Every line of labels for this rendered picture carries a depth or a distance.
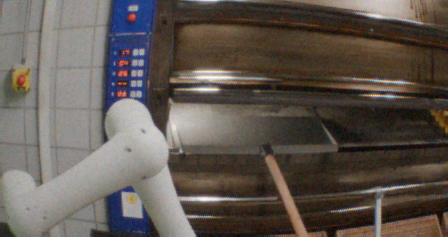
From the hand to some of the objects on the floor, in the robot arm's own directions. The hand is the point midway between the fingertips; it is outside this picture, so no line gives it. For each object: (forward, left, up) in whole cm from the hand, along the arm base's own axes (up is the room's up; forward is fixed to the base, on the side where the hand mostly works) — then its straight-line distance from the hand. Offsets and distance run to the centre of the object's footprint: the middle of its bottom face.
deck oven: (+36, +197, -118) cm, 232 cm away
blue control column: (-61, +190, -118) cm, 231 cm away
